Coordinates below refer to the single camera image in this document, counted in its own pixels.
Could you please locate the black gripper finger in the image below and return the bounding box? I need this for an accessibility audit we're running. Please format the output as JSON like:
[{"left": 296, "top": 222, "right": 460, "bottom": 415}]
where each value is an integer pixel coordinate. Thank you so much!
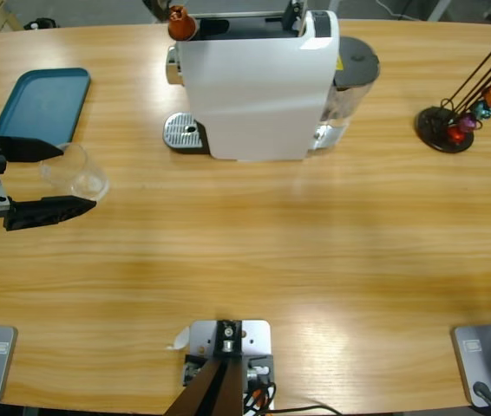
[{"left": 142, "top": 0, "right": 173, "bottom": 23}]

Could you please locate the white capsule coffee machine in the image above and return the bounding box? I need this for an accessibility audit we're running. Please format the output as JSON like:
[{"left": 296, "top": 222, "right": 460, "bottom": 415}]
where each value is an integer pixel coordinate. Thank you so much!
[{"left": 161, "top": 0, "right": 342, "bottom": 164}]

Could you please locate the red coffee capsule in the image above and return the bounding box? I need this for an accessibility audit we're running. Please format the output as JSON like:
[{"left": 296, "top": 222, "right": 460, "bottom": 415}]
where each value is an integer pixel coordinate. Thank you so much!
[{"left": 447, "top": 125, "right": 468, "bottom": 146}]

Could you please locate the purple coffee capsule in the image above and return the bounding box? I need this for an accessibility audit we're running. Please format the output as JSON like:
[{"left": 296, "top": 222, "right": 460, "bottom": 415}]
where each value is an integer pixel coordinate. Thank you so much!
[{"left": 457, "top": 114, "right": 479, "bottom": 134}]

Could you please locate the teal coffee capsule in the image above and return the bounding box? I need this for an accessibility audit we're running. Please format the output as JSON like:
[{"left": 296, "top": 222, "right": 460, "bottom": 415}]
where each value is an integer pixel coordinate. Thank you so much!
[{"left": 470, "top": 98, "right": 491, "bottom": 120}]

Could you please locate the clear plastic cup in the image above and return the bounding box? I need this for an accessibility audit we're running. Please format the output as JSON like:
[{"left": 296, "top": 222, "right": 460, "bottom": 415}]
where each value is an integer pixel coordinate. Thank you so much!
[{"left": 38, "top": 141, "right": 111, "bottom": 205}]

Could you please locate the teal plastic tray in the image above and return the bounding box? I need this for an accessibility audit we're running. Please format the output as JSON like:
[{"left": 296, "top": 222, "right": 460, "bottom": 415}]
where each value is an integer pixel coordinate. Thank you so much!
[{"left": 0, "top": 67, "right": 92, "bottom": 147}]

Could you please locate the small black floor object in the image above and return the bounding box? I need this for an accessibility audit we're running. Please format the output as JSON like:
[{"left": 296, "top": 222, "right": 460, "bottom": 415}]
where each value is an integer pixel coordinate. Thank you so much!
[{"left": 23, "top": 16, "right": 61, "bottom": 31}]

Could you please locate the curled white tape piece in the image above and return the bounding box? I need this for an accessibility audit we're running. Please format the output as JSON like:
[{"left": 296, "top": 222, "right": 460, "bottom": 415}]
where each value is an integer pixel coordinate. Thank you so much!
[{"left": 166, "top": 327, "right": 192, "bottom": 351}]

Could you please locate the black capsule holder with rods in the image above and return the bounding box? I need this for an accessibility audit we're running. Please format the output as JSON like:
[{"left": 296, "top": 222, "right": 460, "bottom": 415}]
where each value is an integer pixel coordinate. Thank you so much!
[{"left": 414, "top": 28, "right": 491, "bottom": 154}]

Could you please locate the white floor cable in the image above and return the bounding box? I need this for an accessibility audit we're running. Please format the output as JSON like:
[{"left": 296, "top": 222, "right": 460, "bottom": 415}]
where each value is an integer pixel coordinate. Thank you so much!
[{"left": 375, "top": 0, "right": 429, "bottom": 22}]

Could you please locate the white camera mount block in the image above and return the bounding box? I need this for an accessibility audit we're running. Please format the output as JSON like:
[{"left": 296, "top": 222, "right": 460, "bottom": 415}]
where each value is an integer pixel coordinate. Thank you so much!
[{"left": 183, "top": 319, "right": 276, "bottom": 413}]

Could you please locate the dark camera post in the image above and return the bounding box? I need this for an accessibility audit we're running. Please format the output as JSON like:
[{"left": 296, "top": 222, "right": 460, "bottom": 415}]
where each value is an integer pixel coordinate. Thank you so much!
[{"left": 161, "top": 319, "right": 246, "bottom": 416}]

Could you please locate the orange and white cable bundle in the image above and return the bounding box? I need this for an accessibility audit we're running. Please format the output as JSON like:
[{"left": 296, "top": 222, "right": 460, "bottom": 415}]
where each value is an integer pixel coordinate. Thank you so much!
[{"left": 243, "top": 381, "right": 278, "bottom": 413}]

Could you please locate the thin black mount cable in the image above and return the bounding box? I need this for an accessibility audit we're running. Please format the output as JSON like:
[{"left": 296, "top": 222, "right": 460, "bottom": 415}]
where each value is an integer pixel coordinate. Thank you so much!
[{"left": 266, "top": 405, "right": 344, "bottom": 416}]

